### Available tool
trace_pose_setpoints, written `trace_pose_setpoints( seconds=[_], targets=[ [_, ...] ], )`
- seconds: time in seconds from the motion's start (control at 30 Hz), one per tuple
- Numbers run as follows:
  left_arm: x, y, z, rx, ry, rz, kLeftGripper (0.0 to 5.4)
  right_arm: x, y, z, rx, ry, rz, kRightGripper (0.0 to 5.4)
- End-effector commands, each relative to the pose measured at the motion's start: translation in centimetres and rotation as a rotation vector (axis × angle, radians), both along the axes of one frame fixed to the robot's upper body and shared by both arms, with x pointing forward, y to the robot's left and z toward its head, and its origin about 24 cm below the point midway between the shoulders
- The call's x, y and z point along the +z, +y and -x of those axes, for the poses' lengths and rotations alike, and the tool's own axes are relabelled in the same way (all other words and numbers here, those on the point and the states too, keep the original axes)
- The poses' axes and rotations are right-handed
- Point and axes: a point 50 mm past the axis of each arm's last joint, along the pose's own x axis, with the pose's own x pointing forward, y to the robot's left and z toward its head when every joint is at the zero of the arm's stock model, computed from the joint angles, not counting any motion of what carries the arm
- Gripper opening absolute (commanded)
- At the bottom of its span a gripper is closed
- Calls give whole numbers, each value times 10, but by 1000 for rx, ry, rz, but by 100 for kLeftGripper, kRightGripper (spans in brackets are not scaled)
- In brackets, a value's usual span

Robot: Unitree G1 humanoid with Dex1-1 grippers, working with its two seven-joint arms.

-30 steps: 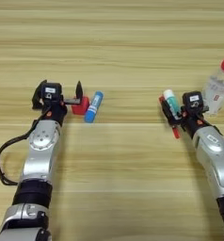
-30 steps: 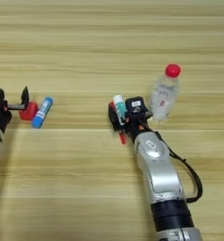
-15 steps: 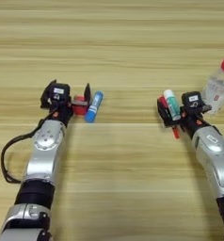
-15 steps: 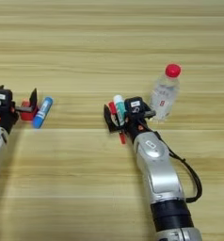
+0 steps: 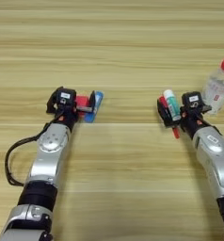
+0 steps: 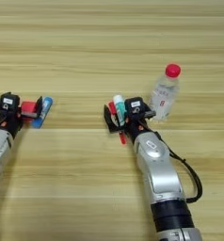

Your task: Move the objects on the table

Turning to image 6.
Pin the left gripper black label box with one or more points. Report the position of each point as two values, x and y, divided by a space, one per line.
9 102

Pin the red cube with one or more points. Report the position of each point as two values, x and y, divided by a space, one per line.
28 107

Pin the white and green glue stick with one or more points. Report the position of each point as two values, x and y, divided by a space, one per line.
119 108

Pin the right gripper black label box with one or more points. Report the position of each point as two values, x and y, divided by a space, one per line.
136 106

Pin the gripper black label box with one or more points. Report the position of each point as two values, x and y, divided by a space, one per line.
9 102
136 106

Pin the blue glue stick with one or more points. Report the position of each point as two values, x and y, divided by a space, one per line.
46 108

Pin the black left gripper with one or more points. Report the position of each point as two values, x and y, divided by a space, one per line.
13 122

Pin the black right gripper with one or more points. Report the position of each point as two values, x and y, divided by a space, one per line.
137 125

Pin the clear bottle with red cap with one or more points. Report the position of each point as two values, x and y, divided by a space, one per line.
164 95

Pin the red marker pen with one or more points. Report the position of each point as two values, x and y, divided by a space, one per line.
122 138

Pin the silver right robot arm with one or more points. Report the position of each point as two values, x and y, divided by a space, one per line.
164 175

